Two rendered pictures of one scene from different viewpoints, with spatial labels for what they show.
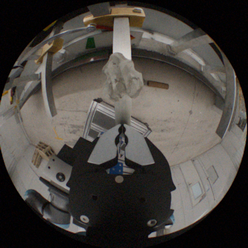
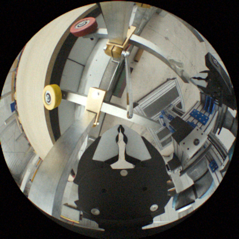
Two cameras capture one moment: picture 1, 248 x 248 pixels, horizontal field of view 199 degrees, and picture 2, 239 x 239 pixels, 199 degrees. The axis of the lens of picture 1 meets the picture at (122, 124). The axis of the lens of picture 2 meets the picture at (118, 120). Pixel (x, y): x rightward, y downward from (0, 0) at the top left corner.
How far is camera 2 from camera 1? 0.25 m
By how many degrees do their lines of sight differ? 30
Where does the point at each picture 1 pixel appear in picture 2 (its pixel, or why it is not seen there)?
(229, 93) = (184, 23)
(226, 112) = (193, 31)
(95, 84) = (118, 102)
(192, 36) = (141, 14)
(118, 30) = (149, 45)
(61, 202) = (202, 166)
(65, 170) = (193, 136)
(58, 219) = (208, 182)
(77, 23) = (68, 82)
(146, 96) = (146, 67)
